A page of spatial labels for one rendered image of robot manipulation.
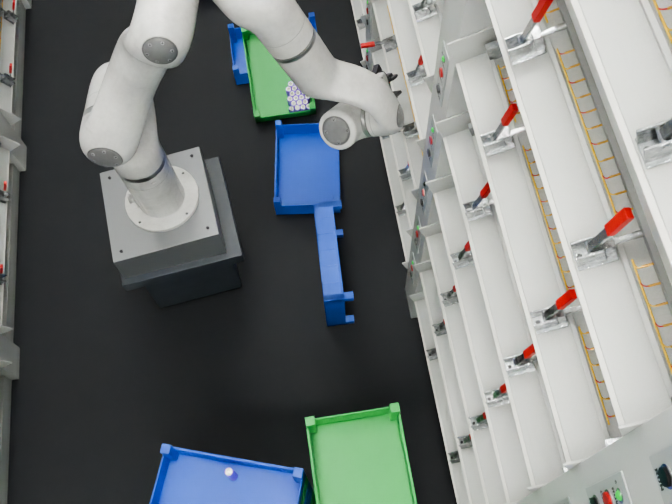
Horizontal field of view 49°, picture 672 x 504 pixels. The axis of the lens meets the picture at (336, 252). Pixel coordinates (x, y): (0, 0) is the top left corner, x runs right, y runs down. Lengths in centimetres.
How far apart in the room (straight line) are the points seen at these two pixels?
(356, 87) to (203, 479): 88
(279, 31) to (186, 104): 132
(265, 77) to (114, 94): 109
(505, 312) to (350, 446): 60
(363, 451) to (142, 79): 88
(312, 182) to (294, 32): 109
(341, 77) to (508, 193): 50
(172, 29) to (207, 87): 136
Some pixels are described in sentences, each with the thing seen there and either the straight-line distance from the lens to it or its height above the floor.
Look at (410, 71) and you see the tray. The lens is 163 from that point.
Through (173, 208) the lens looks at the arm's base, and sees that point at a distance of 189.
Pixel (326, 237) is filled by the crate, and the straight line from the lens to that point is 204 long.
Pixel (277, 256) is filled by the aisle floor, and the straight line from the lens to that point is 225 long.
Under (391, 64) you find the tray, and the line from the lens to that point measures 192.
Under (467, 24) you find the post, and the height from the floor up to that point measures 121.
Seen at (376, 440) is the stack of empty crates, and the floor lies 40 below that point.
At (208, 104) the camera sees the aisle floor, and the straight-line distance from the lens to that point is 257.
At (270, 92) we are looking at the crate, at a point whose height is 4.
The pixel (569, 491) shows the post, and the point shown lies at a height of 111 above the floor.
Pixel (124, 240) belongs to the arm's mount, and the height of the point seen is 38.
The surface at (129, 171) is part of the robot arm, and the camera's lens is 173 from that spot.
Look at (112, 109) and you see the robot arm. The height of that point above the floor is 86.
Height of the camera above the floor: 203
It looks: 65 degrees down
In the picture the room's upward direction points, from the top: 4 degrees counter-clockwise
